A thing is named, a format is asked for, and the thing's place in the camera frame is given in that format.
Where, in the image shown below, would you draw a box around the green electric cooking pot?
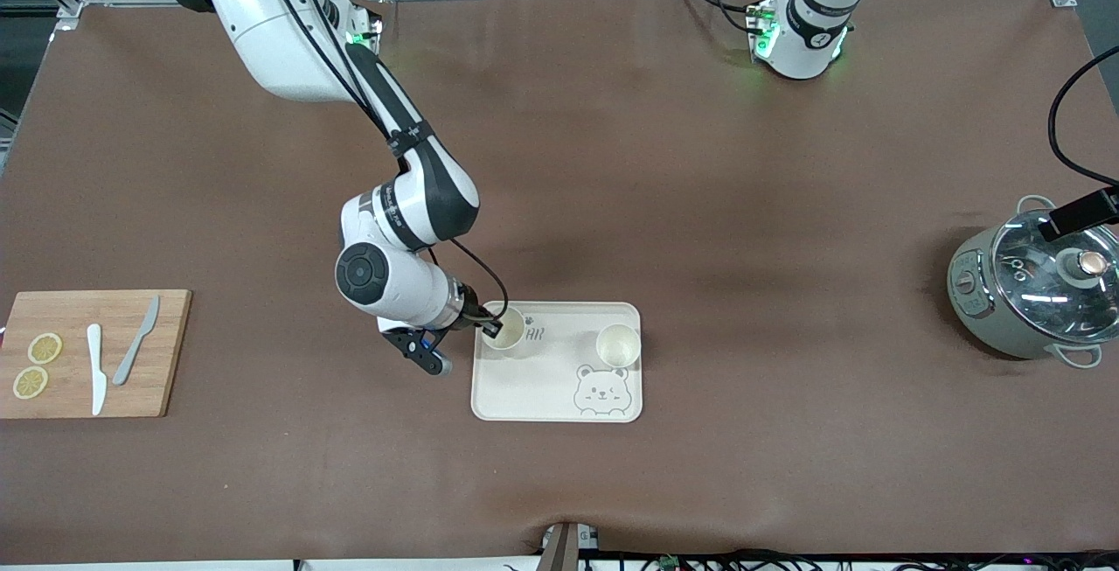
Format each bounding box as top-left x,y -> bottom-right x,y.
947,195 -> 1119,370

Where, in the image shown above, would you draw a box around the lemon slice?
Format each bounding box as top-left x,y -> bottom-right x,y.
27,331 -> 64,366
12,366 -> 50,400

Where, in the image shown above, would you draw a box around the white IKEA cup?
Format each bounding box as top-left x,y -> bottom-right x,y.
483,306 -> 529,352
595,324 -> 643,369

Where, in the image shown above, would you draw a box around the wooden cutting board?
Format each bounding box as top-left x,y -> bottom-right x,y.
0,289 -> 193,420

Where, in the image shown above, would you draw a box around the cream bear print tray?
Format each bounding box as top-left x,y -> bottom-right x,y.
470,301 -> 643,424

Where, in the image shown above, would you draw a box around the black table edge cables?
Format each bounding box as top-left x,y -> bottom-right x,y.
503,549 -> 1119,571

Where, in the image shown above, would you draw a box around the glass pot lid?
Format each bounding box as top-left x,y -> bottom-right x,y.
990,208 -> 1119,345

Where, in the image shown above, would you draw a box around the white plastic knife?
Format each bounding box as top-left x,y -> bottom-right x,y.
86,323 -> 108,417

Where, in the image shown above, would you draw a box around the grey plastic knife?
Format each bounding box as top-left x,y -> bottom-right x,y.
111,295 -> 162,387

